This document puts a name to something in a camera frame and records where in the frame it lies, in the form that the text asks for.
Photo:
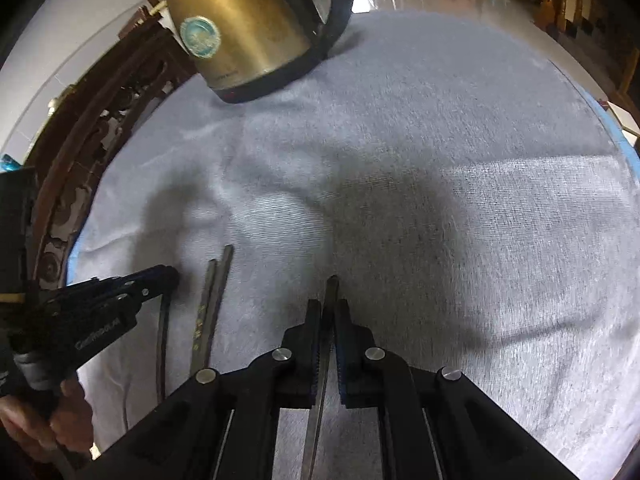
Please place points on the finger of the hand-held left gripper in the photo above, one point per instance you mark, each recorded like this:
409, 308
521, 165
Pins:
125, 300
150, 276

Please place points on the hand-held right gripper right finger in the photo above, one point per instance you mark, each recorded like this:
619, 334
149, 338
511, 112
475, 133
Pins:
355, 355

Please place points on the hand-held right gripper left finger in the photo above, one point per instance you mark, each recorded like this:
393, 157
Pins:
300, 355

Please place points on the dark metal chopstick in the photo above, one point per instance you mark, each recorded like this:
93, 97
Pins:
204, 315
162, 350
314, 435
217, 300

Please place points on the person's left hand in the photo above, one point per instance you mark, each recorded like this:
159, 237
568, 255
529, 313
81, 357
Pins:
70, 425

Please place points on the carved wooden sideboard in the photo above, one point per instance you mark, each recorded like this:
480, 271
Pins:
100, 135

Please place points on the grey tablecloth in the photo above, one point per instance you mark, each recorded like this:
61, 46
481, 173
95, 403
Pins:
425, 160

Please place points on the bronze electric kettle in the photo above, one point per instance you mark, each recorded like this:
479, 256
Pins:
240, 25

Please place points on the light blue cloth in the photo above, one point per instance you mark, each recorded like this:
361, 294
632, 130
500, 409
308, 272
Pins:
622, 150

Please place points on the wooden stair railing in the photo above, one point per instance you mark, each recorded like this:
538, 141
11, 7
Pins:
575, 5

